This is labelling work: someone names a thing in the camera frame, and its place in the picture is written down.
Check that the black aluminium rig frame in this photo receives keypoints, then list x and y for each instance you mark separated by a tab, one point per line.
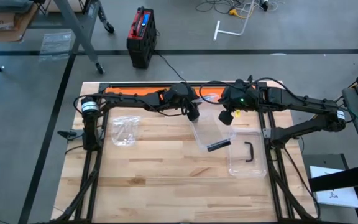
93	174

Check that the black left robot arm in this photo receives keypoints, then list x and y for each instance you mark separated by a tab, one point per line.
135	98

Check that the black flat beam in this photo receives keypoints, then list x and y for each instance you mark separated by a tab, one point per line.
340	179

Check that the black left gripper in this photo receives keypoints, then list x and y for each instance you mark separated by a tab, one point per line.
194	99

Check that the white papers on side table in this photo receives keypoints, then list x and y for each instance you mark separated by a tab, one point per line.
337	193

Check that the clear plastic packet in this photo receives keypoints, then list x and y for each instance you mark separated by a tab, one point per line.
55	45

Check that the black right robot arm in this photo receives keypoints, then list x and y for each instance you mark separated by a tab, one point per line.
306	104

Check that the white T-shaped pipe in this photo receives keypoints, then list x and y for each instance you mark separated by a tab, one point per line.
225	32

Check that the brown cardboard sheet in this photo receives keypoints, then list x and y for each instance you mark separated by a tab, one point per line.
2	25

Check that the red black power station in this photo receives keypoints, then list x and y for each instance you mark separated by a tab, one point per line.
140	37

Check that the orange elastic bandage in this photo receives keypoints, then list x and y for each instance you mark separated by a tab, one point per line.
132	91

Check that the clear plastic bag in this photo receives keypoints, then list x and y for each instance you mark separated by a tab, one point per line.
124	130

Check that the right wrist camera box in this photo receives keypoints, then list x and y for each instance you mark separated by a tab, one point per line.
226	117

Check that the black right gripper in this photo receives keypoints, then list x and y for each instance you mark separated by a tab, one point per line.
239	93

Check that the clear plastic storage box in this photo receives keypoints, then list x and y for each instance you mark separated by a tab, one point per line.
213	133

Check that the grey workbench with casters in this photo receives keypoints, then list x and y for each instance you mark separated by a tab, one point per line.
76	31

